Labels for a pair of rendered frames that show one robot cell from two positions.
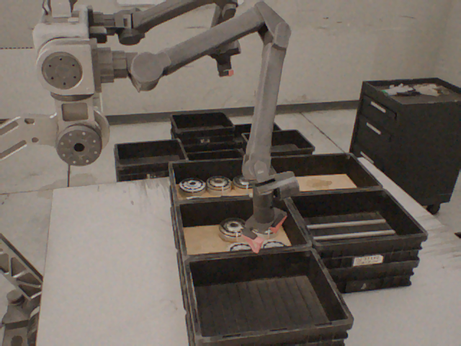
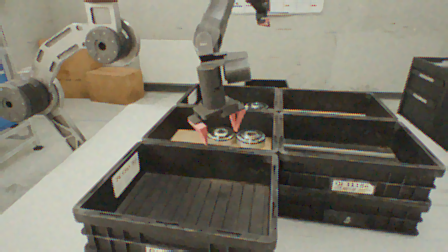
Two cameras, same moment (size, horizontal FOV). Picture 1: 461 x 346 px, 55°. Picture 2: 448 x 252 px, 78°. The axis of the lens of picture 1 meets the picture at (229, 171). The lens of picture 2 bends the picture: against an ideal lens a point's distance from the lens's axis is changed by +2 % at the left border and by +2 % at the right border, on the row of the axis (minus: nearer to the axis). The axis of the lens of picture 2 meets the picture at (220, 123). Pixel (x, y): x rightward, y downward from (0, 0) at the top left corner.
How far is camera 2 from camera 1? 0.75 m
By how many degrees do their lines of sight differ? 21
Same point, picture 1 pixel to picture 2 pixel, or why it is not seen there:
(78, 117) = (104, 21)
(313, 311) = (253, 224)
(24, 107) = (168, 76)
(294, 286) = (249, 194)
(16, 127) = (71, 32)
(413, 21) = not seen: outside the picture
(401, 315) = not seen: outside the picture
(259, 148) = (208, 19)
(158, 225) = not seen: hidden behind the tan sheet
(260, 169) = (203, 41)
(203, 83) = (285, 70)
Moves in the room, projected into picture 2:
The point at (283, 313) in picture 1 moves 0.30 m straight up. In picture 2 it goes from (217, 216) to (217, 98)
